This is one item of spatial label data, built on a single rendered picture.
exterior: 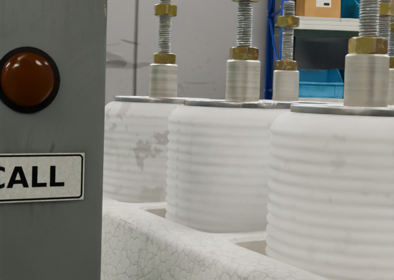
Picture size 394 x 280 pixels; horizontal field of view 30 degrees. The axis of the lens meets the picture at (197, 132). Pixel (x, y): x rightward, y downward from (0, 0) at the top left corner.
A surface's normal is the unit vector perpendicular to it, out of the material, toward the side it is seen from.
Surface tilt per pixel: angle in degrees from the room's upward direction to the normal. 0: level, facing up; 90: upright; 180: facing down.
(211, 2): 90
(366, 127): 57
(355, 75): 90
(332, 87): 95
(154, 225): 0
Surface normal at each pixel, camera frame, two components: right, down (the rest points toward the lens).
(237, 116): -0.10, -0.50
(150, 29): 0.07, 0.05
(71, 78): 0.48, 0.06
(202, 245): 0.03, -1.00
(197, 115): -0.55, -0.52
